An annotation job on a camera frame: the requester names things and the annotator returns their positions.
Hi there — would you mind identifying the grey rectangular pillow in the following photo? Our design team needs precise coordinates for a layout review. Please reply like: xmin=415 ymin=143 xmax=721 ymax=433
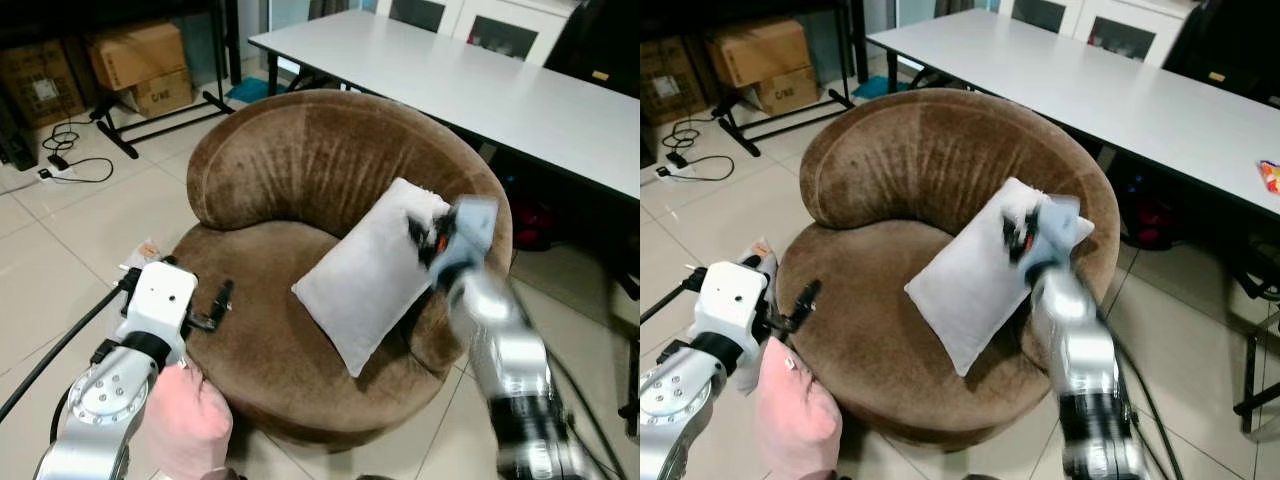
xmin=291 ymin=177 xmax=453 ymax=379
xmin=904 ymin=177 xmax=1097 ymax=379

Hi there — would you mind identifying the brown round velvet sofa chair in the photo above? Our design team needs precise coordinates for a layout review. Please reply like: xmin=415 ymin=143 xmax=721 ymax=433
xmin=775 ymin=87 xmax=1122 ymax=448
xmin=170 ymin=88 xmax=516 ymax=448

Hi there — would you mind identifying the teal floor mat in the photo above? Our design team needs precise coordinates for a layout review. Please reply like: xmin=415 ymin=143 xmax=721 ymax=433
xmin=224 ymin=77 xmax=293 ymax=105
xmin=851 ymin=74 xmax=913 ymax=100

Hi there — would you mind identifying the red object under table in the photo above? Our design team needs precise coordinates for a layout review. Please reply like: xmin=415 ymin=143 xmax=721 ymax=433
xmin=514 ymin=198 xmax=558 ymax=252
xmin=1128 ymin=194 xmax=1188 ymax=251

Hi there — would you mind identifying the long white table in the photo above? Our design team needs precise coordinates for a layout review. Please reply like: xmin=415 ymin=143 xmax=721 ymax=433
xmin=247 ymin=9 xmax=641 ymax=203
xmin=865 ymin=7 xmax=1280 ymax=218

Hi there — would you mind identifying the black metal rack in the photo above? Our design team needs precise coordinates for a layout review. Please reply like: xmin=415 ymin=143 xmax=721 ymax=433
xmin=640 ymin=0 xmax=859 ymax=158
xmin=0 ymin=0 xmax=243 ymax=160

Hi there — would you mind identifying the small printed cardboard box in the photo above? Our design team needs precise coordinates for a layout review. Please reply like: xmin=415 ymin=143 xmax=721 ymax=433
xmin=749 ymin=67 xmax=820 ymax=117
xmin=128 ymin=69 xmax=195 ymax=119

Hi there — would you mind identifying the white glass door cabinet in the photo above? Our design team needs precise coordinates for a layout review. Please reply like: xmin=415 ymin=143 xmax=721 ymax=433
xmin=374 ymin=0 xmax=578 ymax=68
xmin=998 ymin=0 xmax=1203 ymax=68

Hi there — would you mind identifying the large plain cardboard box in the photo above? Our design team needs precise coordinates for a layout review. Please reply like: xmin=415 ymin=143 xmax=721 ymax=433
xmin=87 ymin=21 xmax=189 ymax=92
xmin=705 ymin=17 xmax=812 ymax=89

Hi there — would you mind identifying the dark labelled cardboard box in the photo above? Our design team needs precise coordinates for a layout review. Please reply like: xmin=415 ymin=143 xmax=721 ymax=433
xmin=640 ymin=37 xmax=707 ymax=127
xmin=0 ymin=39 xmax=87 ymax=128

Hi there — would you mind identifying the black office chair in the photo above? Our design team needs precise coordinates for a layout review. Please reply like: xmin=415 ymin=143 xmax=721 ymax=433
xmin=1164 ymin=0 xmax=1280 ymax=102
xmin=544 ymin=0 xmax=641 ymax=99

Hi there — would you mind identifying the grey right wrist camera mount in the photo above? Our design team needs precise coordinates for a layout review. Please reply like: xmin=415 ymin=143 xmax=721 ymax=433
xmin=434 ymin=196 xmax=499 ymax=293
xmin=1030 ymin=194 xmax=1088 ymax=273

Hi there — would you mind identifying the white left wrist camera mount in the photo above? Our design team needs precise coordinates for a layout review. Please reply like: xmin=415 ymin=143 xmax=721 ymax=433
xmin=117 ymin=261 xmax=199 ymax=347
xmin=696 ymin=259 xmax=772 ymax=347

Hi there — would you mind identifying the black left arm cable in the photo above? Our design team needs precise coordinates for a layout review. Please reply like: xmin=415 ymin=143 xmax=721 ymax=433
xmin=0 ymin=284 xmax=137 ymax=423
xmin=640 ymin=268 xmax=707 ymax=327

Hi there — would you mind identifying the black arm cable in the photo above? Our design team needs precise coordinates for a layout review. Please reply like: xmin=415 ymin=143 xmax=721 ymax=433
xmin=0 ymin=284 xmax=137 ymax=423
xmin=640 ymin=268 xmax=707 ymax=327
xmin=1103 ymin=308 xmax=1173 ymax=480
xmin=543 ymin=348 xmax=603 ymax=480

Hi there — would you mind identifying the black floor cable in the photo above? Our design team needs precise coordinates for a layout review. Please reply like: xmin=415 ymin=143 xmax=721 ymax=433
xmin=40 ymin=119 xmax=117 ymax=187
xmin=660 ymin=117 xmax=737 ymax=184

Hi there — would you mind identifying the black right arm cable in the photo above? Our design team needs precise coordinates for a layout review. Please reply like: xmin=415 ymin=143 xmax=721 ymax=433
xmin=1103 ymin=308 xmax=1173 ymax=480
xmin=543 ymin=348 xmax=603 ymax=480

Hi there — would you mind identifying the black metal chair frame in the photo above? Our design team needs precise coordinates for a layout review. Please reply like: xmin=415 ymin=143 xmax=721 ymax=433
xmin=1232 ymin=238 xmax=1280 ymax=443

